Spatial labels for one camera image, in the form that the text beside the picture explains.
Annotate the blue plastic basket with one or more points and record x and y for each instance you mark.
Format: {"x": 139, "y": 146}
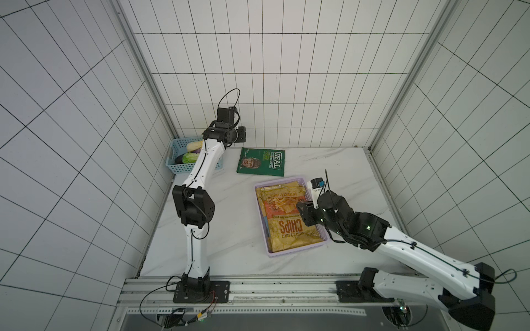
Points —
{"x": 210, "y": 158}

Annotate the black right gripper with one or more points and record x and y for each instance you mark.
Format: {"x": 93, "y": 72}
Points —
{"x": 308, "y": 213}

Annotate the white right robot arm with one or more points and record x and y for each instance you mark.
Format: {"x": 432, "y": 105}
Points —
{"x": 460, "y": 289}

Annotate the purple plastic basket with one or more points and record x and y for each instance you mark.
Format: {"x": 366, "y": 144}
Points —
{"x": 265, "y": 244}

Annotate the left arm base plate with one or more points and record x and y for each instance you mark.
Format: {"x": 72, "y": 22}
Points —
{"x": 202, "y": 292}

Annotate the toy eggplant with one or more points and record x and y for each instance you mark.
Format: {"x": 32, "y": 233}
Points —
{"x": 179, "y": 159}

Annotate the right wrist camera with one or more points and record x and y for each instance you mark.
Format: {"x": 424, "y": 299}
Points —
{"x": 317, "y": 186}

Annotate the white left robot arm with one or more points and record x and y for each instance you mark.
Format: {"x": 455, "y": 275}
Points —
{"x": 195, "y": 207}

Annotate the brown orange chips bag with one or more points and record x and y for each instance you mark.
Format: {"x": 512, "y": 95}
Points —
{"x": 285, "y": 223}

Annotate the green REAL chips bag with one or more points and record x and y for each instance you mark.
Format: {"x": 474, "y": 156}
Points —
{"x": 265, "y": 162}

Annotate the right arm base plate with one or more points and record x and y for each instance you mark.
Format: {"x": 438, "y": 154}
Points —
{"x": 353, "y": 292}

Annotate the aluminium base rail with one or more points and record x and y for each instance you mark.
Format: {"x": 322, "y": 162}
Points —
{"x": 314, "y": 293}

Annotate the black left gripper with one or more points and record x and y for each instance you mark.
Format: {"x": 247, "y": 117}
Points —
{"x": 242, "y": 138}

